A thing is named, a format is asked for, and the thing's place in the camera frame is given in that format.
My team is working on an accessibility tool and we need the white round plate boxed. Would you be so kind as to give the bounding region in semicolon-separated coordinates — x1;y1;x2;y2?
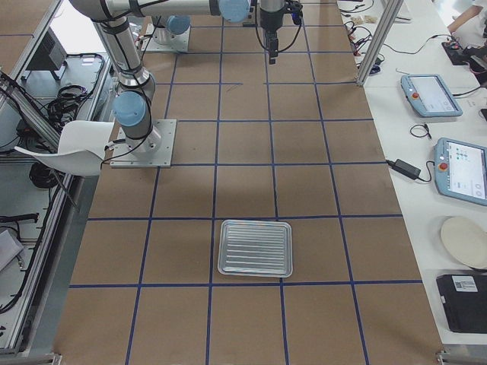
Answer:
441;217;486;271

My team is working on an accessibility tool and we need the white plastic chair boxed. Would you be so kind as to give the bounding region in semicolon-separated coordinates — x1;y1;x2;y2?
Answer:
14;120;114;176

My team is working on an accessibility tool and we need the ribbed metal tray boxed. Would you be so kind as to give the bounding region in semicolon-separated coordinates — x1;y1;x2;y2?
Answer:
218;220;293;278

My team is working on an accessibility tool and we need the black power adapter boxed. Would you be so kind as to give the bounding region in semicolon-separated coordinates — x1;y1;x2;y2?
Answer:
386;159;421;180

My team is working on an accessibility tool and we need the black flat box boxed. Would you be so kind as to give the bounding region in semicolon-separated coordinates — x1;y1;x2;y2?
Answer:
436;275;486;334

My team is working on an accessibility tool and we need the teach pendant near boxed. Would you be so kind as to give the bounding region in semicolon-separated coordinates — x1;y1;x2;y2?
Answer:
434;137;486;206

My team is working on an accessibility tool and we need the aluminium frame post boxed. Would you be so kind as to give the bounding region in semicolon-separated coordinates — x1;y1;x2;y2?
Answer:
356;0;403;86

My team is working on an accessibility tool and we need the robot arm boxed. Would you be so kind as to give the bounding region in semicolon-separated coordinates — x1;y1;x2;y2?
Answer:
71;1;250;152
152;1;303;65

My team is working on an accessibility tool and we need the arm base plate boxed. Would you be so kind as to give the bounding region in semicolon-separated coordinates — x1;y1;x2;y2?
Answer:
109;119;177;168
142;24;190;53

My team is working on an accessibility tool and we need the teach pendant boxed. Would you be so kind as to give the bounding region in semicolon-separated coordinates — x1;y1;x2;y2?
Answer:
434;137;486;206
400;74;463;118

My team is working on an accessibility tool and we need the teach pendant far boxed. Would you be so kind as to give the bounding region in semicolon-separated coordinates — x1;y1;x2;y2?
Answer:
400;74;463;118

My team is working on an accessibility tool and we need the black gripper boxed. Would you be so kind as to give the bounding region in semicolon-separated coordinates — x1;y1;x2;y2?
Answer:
257;0;303;65

